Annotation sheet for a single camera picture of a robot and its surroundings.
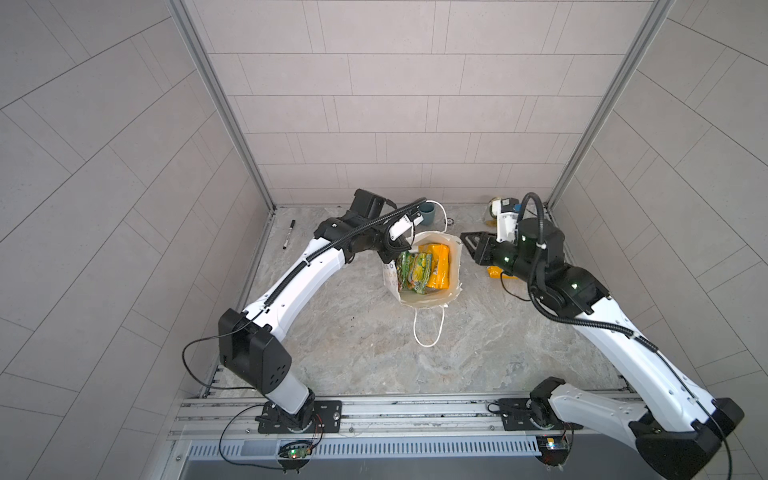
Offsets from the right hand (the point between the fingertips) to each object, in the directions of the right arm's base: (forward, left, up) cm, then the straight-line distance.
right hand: (461, 238), depth 67 cm
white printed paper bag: (-1, +5, -25) cm, 25 cm away
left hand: (+6, +10, -6) cm, 13 cm away
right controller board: (-37, -19, -35) cm, 54 cm away
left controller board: (-34, +40, -29) cm, 59 cm away
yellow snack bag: (+3, +3, -18) cm, 19 cm away
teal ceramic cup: (+37, +2, -27) cm, 46 cm away
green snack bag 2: (+7, +8, -23) cm, 25 cm away
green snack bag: (+6, +13, -18) cm, 23 cm away
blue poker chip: (+33, -7, -30) cm, 46 cm away
